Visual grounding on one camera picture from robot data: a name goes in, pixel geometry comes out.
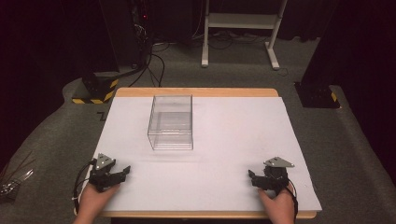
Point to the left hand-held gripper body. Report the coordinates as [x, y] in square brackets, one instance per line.
[104, 174]

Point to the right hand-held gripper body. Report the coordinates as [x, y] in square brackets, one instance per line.
[275, 177]

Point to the person's right hand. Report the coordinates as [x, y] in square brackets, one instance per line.
[278, 207]

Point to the person's left hand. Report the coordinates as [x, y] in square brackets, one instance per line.
[91, 202]

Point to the white table sheet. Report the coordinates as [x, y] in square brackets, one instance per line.
[218, 149]

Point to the clear plastic box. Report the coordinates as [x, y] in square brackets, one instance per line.
[170, 124]

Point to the black yellow striped stand base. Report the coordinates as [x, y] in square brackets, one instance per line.
[99, 87]

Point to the black equipment rack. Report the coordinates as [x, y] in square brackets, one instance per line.
[124, 31]

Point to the white metal stand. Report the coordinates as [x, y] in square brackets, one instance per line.
[243, 21]

